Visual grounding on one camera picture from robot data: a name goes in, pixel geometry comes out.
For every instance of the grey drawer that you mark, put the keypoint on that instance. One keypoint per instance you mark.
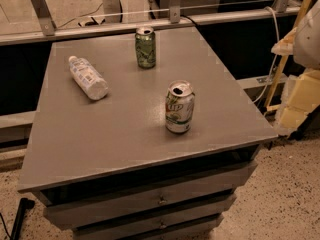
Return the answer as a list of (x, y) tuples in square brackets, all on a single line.
[(183, 229), (81, 213), (158, 220)]

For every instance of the left metal bracket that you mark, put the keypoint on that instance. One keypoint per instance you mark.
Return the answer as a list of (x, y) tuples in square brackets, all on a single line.
[(44, 17)]

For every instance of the yellow wooden ladder frame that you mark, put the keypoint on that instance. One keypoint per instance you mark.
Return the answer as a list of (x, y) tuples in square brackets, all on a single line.
[(302, 42)]

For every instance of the middle metal bracket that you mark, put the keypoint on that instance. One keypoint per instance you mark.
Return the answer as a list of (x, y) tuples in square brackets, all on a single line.
[(174, 11)]

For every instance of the clear plastic water bottle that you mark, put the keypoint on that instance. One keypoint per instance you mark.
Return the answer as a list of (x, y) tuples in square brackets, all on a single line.
[(88, 78)]

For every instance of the green soda can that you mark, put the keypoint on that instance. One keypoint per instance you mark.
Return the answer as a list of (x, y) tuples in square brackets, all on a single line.
[(145, 47)]

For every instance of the bottom grey drawer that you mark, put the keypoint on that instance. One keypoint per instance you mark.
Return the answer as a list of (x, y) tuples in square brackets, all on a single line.
[(183, 229)]

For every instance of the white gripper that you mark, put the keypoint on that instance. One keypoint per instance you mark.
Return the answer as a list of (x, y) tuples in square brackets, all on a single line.
[(309, 39)]

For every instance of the grey drawer cabinet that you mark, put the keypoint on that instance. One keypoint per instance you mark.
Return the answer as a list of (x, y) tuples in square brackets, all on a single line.
[(80, 148)]

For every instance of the middle grey drawer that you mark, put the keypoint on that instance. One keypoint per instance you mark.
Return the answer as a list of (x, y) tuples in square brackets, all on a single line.
[(158, 220)]

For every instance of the grey metal rail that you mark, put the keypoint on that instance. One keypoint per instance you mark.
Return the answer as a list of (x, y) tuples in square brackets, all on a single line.
[(125, 28)]

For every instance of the black floor stand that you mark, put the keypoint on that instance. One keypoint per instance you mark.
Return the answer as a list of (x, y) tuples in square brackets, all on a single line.
[(24, 205)]

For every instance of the white 7up soda can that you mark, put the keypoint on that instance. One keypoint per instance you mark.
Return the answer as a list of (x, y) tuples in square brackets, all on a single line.
[(179, 105)]

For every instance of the top grey drawer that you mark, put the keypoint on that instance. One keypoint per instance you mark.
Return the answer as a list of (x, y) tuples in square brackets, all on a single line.
[(81, 213)]

